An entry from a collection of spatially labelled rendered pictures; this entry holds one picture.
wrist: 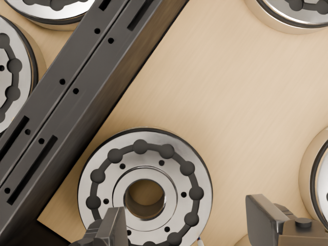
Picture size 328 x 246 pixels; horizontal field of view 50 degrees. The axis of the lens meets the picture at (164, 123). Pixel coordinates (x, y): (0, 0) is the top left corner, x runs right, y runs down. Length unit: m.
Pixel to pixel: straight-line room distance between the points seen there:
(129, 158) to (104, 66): 0.09
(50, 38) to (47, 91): 0.11
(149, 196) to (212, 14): 0.16
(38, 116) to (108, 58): 0.05
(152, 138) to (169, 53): 0.08
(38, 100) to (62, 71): 0.02
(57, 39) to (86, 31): 0.11
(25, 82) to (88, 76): 0.09
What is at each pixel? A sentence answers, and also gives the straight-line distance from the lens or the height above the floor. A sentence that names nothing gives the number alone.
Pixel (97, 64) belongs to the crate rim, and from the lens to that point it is 0.19.
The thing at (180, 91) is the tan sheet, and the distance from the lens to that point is 0.29.
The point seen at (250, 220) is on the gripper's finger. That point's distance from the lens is 0.16.
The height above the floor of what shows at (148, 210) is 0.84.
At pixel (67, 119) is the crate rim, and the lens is 0.20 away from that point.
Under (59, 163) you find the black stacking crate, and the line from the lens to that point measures 0.23.
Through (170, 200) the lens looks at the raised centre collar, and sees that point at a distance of 0.26.
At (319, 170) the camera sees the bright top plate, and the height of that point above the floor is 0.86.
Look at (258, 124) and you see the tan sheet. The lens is 0.30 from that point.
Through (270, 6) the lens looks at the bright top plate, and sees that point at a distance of 0.28.
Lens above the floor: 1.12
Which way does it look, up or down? 87 degrees down
